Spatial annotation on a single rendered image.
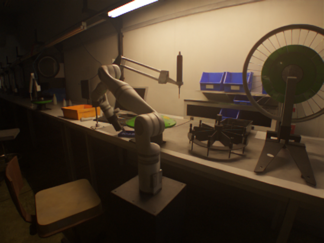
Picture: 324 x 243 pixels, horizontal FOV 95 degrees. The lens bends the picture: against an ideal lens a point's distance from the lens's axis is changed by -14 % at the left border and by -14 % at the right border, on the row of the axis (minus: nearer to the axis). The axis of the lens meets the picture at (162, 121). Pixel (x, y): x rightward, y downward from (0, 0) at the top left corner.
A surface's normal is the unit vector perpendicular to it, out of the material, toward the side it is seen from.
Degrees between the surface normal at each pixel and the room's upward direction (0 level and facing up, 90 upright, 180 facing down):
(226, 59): 90
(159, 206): 0
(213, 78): 90
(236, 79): 90
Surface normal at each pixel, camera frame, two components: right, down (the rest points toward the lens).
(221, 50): -0.62, 0.18
